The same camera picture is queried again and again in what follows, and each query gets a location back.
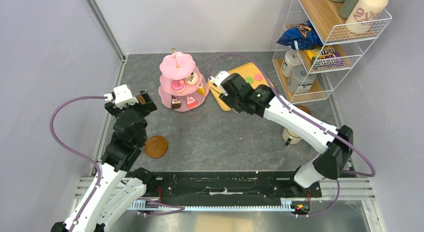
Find yellow cake slice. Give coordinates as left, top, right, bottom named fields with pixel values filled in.
left=196, top=82, right=207, bottom=96

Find white jar upper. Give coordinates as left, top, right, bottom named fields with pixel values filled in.
left=281, top=49, right=303, bottom=78

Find grey-green bottle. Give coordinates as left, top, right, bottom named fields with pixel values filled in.
left=338, top=0, right=359, bottom=19

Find pink macaron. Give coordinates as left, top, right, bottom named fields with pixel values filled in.
left=253, top=73, right=263, bottom=82

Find white wire shelf rack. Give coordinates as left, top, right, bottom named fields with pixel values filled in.
left=272, top=0, right=392, bottom=104

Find green macaron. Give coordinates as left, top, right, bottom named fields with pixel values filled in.
left=245, top=76, right=255, bottom=84

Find pink three-tier cake stand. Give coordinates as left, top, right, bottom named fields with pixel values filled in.
left=158, top=48, right=210, bottom=112

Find blue snack bag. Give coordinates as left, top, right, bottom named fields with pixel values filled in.
left=276, top=20, right=324, bottom=51

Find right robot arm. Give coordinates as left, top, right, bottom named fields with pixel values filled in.
left=210, top=71, right=353, bottom=197

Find cream labelled bottle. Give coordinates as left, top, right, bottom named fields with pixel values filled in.
left=345, top=0, right=389, bottom=34

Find pink frosted donut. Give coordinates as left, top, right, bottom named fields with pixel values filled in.
left=170, top=79, right=187, bottom=93

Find metal serving tongs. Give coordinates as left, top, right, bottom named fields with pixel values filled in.
left=209, top=85, right=222, bottom=97

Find red strawberry cake slice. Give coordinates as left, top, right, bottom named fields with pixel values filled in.
left=186, top=96, right=198, bottom=110

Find chocolate cake slice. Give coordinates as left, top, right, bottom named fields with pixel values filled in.
left=170, top=95, right=182, bottom=110

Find white chocolate-drizzle donut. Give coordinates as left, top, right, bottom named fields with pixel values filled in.
left=184, top=72, right=199, bottom=86

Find yellow candy bag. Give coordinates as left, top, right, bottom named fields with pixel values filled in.
left=304, top=45, right=344, bottom=67

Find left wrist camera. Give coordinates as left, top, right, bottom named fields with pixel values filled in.
left=103, top=84, right=139, bottom=109

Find beige mug right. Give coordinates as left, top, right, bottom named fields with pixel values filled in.
left=282, top=128, right=302, bottom=146

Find brown saucer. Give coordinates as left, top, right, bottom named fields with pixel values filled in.
left=135, top=94, right=146, bottom=105
left=144, top=135, right=169, bottom=159
left=296, top=105, right=312, bottom=115

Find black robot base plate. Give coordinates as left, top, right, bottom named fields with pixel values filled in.
left=126, top=167, right=322, bottom=207

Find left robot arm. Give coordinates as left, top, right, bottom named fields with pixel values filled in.
left=49, top=87, right=157, bottom=232

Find yellow serving tray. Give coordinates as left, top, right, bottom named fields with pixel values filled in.
left=207, top=62, right=268, bottom=111

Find grey jar lower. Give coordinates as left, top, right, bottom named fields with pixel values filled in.
left=288, top=65, right=317, bottom=94

